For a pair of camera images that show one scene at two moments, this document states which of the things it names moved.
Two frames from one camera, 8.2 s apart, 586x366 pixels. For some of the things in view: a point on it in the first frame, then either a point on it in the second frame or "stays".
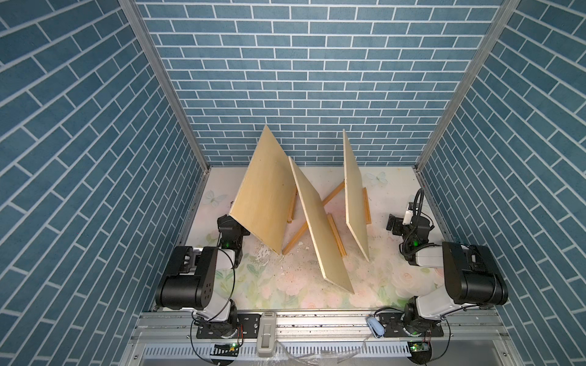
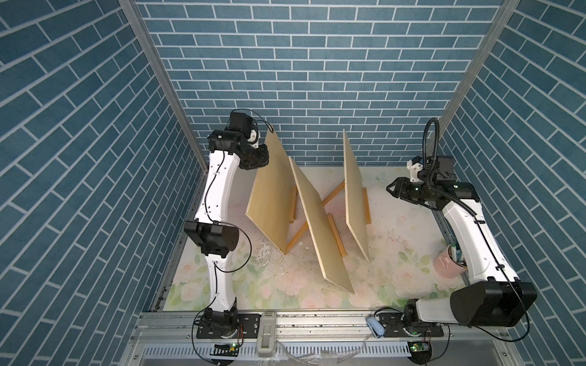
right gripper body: [400, 230] to [412, 193]
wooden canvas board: [333, 264] stays
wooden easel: [367, 207] stays
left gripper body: [242, 232] to [254, 157]
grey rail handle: [266, 344] stays
